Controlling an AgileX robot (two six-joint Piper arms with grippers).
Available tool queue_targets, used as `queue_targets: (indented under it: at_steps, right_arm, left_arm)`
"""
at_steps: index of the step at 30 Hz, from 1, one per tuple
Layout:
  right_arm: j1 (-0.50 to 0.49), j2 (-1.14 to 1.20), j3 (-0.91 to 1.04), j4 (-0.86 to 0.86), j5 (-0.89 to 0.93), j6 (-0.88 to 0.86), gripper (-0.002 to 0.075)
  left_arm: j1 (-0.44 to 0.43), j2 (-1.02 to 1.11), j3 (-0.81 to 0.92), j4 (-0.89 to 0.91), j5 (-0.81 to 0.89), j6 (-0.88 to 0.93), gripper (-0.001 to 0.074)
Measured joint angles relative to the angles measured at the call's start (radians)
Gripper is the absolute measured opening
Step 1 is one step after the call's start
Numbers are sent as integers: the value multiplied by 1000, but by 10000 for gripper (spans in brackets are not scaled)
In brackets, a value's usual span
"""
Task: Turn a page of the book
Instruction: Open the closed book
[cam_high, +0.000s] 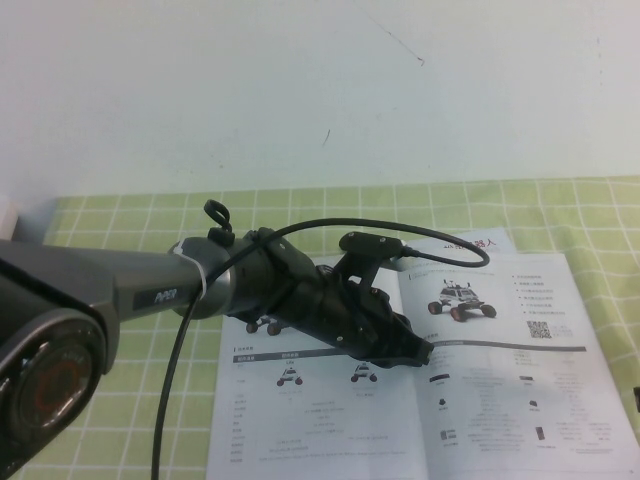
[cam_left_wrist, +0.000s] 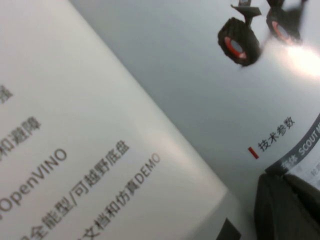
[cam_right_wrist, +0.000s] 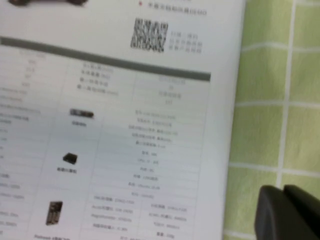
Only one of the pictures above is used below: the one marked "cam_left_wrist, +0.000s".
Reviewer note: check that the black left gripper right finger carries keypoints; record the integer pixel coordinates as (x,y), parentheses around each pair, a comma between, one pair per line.
(308,197)

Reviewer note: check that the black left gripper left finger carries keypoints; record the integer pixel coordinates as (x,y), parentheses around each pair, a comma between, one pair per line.
(275,217)

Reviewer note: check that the white product manual book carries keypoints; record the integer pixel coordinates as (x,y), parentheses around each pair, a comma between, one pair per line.
(175,100)

